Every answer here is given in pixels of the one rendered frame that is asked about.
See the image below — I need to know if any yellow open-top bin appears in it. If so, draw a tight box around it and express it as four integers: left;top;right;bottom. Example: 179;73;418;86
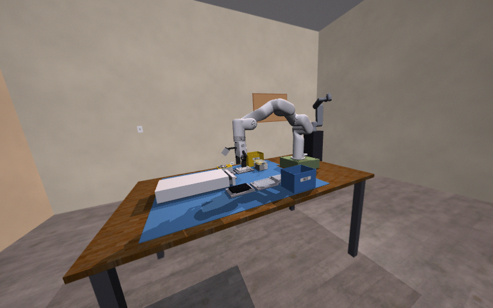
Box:
246;151;264;167

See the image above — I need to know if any blue bench mat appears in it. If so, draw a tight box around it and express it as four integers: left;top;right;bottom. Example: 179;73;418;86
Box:
139;160;330;243

